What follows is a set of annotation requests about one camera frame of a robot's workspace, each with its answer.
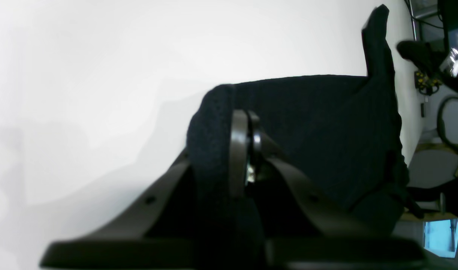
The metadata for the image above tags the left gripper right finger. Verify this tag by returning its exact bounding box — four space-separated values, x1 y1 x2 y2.
248 111 426 270

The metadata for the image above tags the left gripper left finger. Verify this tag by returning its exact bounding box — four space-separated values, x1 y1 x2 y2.
40 110 248 269

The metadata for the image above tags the black T-shirt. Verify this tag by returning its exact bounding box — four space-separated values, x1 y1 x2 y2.
186 4 410 270

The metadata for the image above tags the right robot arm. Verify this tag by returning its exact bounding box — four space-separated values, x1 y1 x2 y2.
397 23 458 96

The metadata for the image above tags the yellow black cable bundle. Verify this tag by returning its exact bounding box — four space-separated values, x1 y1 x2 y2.
415 70 439 95

